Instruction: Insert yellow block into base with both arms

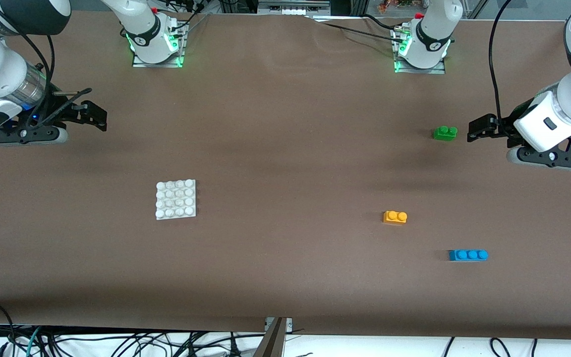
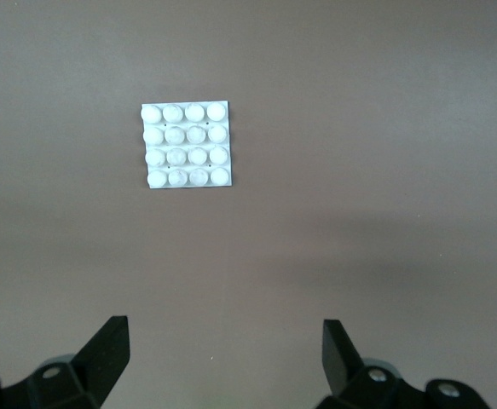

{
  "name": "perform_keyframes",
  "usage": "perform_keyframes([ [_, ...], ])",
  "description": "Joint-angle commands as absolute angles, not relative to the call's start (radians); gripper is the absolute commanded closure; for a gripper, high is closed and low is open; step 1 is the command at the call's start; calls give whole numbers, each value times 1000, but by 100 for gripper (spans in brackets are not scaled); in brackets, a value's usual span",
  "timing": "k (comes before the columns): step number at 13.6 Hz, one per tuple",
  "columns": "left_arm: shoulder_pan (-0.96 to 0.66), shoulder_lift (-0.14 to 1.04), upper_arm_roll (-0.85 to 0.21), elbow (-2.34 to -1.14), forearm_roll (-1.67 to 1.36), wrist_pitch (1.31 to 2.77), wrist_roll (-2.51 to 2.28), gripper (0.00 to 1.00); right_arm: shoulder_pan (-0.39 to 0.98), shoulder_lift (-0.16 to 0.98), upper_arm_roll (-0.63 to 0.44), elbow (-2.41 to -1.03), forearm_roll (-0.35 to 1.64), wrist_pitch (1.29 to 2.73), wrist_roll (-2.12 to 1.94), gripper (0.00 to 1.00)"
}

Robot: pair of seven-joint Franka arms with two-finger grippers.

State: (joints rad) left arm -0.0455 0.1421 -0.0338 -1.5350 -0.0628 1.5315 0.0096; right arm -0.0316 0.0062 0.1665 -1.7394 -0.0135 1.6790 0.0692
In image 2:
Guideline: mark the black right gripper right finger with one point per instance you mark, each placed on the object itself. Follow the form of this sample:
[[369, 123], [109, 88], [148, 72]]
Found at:
[[337, 362]]

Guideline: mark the brown paper table cover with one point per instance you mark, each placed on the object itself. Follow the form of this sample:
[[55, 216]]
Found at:
[[359, 170]]

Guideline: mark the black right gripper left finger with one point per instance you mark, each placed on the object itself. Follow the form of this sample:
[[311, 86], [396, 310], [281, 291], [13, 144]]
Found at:
[[99, 362]]

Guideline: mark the white studded base plate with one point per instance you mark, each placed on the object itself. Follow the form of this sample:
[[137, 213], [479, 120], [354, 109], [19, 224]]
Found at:
[[186, 145]]

